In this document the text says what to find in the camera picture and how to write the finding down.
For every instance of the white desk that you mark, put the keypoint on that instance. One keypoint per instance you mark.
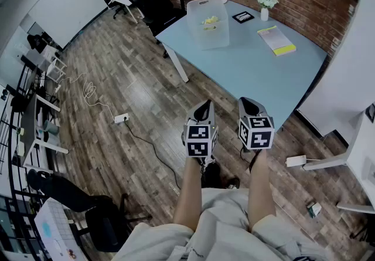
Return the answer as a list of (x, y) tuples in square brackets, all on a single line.
[(363, 148)]

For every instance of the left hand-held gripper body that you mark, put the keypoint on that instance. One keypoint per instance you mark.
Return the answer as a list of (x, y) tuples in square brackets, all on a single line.
[(199, 141)]

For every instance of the person's light grey sweatshirt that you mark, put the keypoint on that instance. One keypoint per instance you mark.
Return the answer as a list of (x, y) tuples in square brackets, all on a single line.
[(225, 230)]

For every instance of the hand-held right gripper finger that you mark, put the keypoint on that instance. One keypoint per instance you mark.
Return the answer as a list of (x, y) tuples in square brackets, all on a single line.
[(257, 110), (243, 111)]

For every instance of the white ceramic vase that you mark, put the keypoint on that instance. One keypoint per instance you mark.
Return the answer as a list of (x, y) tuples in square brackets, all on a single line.
[(264, 15)]

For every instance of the person's right forearm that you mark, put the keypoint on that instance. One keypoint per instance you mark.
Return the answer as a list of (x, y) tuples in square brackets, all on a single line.
[(260, 192)]

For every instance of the pale green vase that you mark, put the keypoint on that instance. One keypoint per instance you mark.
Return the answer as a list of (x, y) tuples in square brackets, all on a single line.
[(51, 127)]

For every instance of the black backpack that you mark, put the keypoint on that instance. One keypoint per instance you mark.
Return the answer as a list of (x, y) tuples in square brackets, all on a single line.
[(36, 42)]

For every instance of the white power strip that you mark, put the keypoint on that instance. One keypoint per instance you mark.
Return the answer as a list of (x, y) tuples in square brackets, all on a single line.
[(120, 118), (296, 161)]

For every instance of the yellow-edged white book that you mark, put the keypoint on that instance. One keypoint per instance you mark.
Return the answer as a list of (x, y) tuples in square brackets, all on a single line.
[(276, 40)]

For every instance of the black picture frame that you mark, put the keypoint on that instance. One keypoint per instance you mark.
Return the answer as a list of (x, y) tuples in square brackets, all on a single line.
[(243, 17)]

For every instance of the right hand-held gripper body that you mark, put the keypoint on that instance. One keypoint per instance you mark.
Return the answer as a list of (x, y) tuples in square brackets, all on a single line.
[(257, 136)]

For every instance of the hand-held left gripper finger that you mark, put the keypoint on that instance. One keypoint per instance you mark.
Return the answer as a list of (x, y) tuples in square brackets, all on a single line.
[(194, 116), (210, 117)]

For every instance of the clear plastic storage bin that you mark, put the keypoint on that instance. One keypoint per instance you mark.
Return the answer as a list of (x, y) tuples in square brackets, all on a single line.
[(194, 19)]

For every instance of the black wall socket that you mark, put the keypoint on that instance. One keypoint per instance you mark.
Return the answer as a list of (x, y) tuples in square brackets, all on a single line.
[(371, 113)]

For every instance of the person's black shoe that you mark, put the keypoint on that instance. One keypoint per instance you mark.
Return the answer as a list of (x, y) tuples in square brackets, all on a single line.
[(233, 183), (212, 174)]

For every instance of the white side table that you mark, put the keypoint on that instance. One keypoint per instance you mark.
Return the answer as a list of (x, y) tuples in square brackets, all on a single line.
[(49, 51)]

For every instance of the person's left forearm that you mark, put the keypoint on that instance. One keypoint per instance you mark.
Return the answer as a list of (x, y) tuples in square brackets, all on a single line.
[(187, 195)]

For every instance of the yellow artificial flowers bouquet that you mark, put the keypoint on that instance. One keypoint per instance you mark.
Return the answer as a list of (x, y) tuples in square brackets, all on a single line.
[(210, 20)]

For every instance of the person's right black shoe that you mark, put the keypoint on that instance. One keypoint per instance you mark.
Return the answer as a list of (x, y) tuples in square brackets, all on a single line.
[(233, 183)]

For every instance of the person's left black shoe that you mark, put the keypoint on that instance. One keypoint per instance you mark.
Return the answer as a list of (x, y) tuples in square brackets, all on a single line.
[(212, 174)]

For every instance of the grey top desk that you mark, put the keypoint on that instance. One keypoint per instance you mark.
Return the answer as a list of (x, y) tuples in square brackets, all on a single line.
[(29, 128)]

